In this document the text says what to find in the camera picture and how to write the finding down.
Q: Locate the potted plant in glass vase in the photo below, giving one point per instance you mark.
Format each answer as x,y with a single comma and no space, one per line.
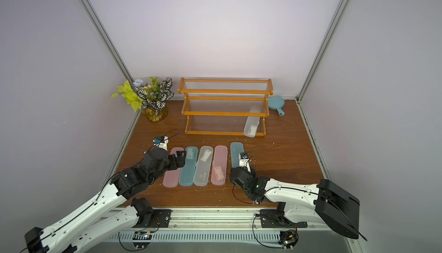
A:
149,98

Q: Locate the short clear white pencil case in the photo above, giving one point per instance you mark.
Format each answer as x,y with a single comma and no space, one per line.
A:
251,126

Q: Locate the long pink pencil case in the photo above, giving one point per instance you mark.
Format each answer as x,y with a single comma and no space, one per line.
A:
170,179

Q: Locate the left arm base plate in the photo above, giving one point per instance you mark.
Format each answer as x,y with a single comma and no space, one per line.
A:
157,218

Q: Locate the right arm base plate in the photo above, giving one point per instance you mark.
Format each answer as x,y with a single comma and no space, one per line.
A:
272,218

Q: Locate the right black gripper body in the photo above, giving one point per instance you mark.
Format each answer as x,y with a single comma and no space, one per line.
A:
236,173

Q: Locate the long clear white pencil case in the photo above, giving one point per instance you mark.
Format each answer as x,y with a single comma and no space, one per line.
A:
203,166

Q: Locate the orange wooden three-tier shelf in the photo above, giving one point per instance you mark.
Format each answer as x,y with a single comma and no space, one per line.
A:
222,106

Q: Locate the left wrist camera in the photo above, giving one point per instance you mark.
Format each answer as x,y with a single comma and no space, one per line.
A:
161,142

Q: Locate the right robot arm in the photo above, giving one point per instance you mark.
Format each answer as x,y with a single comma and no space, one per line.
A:
327,201

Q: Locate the aluminium rail frame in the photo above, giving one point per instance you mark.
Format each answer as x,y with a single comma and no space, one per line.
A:
220,225

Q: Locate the left circuit board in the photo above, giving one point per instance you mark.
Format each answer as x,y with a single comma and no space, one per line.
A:
141,239

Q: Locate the short teal pencil case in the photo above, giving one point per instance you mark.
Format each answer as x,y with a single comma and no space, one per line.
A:
236,149

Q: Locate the short pink pencil case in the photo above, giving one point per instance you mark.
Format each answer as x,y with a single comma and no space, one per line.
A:
219,165

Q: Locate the circuit board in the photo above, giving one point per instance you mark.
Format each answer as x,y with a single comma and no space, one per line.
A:
141,239
288,239

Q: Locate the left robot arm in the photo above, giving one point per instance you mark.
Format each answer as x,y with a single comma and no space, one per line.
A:
113,209

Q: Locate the right circuit board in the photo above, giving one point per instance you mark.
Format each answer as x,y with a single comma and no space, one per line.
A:
288,239

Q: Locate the long teal pencil case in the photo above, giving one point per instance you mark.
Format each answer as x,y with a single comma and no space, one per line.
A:
188,171

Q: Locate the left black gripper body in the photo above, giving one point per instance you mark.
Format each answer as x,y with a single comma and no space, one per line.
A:
173,164

